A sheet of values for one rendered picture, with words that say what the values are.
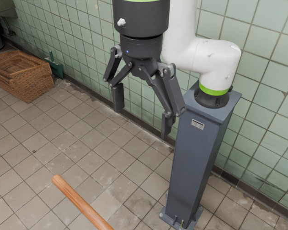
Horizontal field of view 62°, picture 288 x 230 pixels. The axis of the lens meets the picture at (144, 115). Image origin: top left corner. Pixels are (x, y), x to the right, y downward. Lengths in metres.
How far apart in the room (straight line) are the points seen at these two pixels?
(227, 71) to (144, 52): 0.57
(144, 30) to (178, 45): 0.53
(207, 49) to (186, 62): 0.09
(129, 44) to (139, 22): 0.05
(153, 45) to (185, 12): 0.46
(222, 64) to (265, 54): 0.60
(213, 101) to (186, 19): 0.35
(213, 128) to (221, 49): 0.33
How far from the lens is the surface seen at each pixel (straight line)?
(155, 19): 0.39
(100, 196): 2.13
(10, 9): 3.62
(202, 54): 0.92
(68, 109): 2.85
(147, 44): 0.41
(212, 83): 0.96
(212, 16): 1.54
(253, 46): 1.50
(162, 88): 0.46
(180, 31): 0.89
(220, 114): 1.02
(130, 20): 0.39
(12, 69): 3.41
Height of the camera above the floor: 1.88
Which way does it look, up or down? 45 degrees down
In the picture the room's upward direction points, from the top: straight up
